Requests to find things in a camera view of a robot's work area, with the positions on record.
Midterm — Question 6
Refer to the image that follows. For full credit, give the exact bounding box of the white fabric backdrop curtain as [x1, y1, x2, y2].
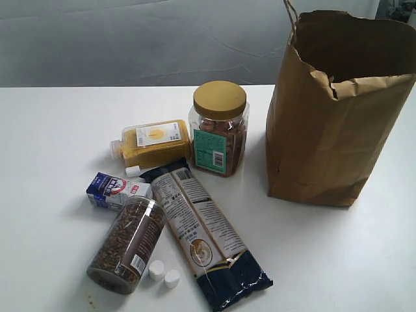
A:
[0, 0, 416, 88]

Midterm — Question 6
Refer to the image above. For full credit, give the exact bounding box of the nut jar with gold lid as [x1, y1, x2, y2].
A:
[188, 81, 250, 177]

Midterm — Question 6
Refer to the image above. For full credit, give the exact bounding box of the brown paper bag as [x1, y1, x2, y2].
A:
[266, 1, 415, 207]

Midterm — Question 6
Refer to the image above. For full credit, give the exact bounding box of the white cylinder tablet left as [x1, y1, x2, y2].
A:
[148, 260, 164, 282]

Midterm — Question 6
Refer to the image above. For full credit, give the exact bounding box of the clear jar of dark grains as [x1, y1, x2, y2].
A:
[86, 196, 166, 295]

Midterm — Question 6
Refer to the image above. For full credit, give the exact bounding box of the blue white milk carton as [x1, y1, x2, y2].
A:
[86, 172, 153, 211]

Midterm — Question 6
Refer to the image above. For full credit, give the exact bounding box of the white cylinder tablet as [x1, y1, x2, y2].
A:
[148, 260, 164, 282]
[164, 269, 180, 289]

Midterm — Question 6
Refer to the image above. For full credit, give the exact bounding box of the yellow grain plastic bottle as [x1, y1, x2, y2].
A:
[110, 120, 191, 169]

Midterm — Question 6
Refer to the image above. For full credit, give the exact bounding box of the white cylinder tablet right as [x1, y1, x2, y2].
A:
[164, 269, 180, 289]

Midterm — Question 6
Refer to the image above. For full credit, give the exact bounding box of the long dark snack packet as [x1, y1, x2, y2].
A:
[141, 158, 273, 311]

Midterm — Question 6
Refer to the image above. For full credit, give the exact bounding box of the small white cylinder near bottle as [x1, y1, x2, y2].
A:
[125, 166, 141, 177]

